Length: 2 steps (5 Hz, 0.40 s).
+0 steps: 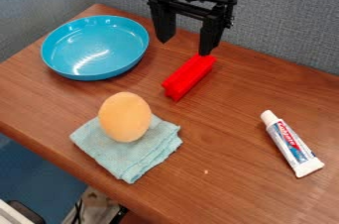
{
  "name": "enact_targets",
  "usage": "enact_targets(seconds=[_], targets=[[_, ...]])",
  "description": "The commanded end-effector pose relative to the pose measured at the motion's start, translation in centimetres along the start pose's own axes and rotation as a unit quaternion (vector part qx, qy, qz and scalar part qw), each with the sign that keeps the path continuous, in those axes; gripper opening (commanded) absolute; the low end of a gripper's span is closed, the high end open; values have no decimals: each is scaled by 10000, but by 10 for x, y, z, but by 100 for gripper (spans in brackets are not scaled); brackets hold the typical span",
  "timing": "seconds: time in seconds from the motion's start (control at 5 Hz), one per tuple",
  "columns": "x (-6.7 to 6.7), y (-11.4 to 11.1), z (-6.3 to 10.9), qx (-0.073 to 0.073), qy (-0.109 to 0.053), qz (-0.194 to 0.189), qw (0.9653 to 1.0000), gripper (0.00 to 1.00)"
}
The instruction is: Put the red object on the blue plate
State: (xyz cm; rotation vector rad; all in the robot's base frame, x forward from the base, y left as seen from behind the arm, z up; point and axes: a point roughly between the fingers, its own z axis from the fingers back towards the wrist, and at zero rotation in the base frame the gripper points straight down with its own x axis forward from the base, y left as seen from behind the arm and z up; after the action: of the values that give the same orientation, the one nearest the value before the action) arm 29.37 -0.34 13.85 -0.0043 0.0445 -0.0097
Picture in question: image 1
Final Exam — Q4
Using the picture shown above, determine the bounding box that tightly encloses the light blue folded cloth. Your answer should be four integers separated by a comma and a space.
70, 116, 182, 184

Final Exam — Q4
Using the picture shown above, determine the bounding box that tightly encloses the orange egg-shaped object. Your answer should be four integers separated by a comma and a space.
97, 92, 152, 143

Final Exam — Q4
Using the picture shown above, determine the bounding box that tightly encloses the grey object under table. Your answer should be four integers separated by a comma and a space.
60, 186, 121, 224

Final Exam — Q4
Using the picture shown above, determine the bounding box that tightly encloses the blue plate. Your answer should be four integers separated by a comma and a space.
41, 15, 149, 81

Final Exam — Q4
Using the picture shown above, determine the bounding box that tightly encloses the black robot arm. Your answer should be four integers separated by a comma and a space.
146, 0, 237, 56

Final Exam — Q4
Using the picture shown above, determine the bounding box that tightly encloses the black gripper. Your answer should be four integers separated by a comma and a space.
146, 0, 237, 56

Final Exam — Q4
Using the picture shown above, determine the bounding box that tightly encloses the white toothpaste tube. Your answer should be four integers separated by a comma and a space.
260, 110, 324, 178

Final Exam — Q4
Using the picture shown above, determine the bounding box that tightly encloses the red rectangular block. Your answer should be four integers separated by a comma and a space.
161, 54, 216, 101

